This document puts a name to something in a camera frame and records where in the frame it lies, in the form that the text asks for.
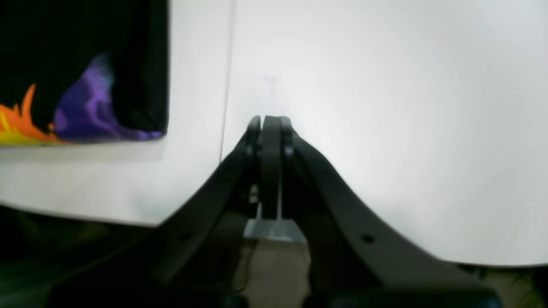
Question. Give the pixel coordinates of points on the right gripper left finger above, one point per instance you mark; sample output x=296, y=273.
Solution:
x=189, y=261

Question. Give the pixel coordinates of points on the black T-shirt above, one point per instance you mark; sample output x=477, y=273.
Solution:
x=83, y=71

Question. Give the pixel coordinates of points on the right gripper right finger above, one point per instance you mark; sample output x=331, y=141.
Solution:
x=357, y=260

